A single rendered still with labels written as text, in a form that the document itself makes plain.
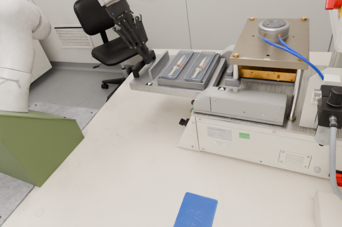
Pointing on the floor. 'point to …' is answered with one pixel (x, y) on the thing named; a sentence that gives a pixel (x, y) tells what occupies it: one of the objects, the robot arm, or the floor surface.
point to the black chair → (88, 6)
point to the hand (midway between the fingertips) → (145, 54)
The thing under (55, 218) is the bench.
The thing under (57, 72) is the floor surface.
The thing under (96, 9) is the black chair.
